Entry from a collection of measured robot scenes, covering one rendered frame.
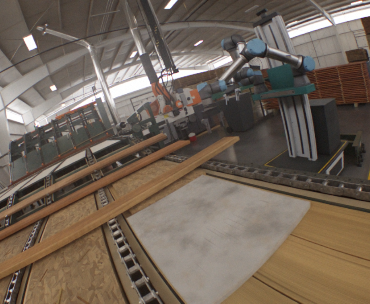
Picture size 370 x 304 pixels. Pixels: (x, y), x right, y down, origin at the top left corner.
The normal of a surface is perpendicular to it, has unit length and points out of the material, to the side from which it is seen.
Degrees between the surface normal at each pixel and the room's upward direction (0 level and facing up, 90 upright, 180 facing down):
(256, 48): 86
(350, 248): 0
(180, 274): 0
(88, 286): 0
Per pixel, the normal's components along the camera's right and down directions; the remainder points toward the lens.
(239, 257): -0.33, -0.91
